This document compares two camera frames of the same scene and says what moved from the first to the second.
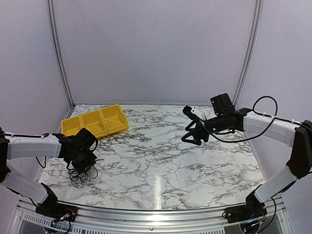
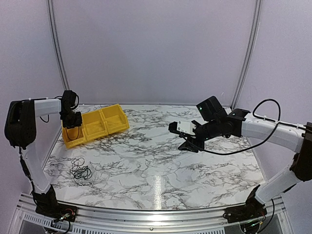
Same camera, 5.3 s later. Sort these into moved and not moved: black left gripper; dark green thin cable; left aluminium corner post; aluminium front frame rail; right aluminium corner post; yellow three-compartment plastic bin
Moved: black left gripper; dark green thin cable
Not moved: aluminium front frame rail; yellow three-compartment plastic bin; left aluminium corner post; right aluminium corner post
